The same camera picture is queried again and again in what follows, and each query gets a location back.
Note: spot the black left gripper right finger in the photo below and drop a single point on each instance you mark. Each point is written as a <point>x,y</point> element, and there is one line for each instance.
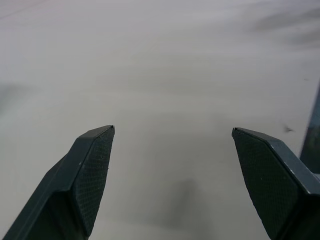
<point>275,185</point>

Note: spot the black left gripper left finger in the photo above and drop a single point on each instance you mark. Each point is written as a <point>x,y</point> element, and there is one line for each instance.
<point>75,185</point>

